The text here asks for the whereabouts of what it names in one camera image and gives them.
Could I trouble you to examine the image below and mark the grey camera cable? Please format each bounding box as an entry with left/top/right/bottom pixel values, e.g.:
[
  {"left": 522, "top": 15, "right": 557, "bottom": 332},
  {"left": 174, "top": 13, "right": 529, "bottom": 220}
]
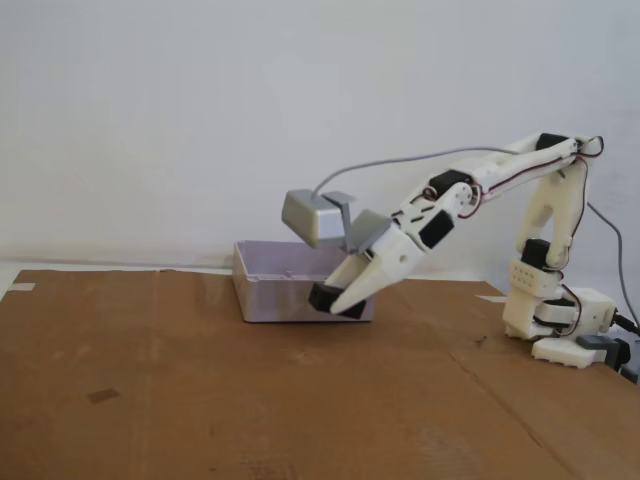
[{"left": 312, "top": 144, "right": 640, "bottom": 324}]

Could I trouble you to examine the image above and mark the black block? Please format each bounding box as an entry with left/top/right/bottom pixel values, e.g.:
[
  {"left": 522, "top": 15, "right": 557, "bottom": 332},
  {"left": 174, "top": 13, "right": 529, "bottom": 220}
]
[{"left": 308, "top": 282, "right": 369, "bottom": 321}]

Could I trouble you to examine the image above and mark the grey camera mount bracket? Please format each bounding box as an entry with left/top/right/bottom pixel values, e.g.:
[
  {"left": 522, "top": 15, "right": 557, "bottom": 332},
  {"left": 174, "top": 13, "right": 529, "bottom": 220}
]
[{"left": 322, "top": 192, "right": 394, "bottom": 254}]

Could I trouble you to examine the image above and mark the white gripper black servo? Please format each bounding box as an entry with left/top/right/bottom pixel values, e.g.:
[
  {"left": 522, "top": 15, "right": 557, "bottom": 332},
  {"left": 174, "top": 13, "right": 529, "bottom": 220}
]
[{"left": 327, "top": 199, "right": 457, "bottom": 316}]

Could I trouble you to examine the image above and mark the pale plastic box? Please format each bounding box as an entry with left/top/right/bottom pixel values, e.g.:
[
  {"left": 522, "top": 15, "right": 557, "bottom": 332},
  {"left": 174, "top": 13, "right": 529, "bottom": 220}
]
[{"left": 232, "top": 239, "right": 376, "bottom": 325}]

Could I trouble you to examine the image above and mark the smaller brown cardboard sheet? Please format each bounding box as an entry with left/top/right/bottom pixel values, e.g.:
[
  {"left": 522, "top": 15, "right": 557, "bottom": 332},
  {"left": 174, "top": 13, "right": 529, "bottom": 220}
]
[{"left": 449, "top": 344, "right": 640, "bottom": 480}]

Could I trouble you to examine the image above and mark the grey table clamp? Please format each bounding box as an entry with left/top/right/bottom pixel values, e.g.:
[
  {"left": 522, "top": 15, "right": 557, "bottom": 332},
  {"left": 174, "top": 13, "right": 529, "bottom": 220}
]
[{"left": 577, "top": 334, "right": 640, "bottom": 384}]

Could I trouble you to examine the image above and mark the large brown cardboard sheet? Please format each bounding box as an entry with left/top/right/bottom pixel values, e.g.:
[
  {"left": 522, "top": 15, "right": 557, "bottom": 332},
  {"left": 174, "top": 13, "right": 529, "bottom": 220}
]
[{"left": 0, "top": 268, "right": 576, "bottom": 480}]

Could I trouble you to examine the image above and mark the black power cable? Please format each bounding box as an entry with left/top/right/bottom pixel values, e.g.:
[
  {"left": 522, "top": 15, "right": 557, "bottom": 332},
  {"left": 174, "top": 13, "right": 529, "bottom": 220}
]
[{"left": 612, "top": 312, "right": 640, "bottom": 336}]

